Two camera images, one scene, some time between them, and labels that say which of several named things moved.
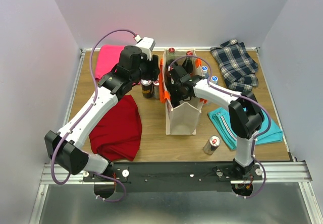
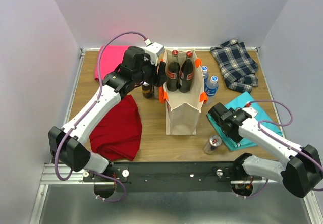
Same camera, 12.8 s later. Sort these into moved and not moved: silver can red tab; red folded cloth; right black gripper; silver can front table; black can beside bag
Moved: right black gripper
Not moved: red folded cloth; black can beside bag; silver can front table; silver can red tab
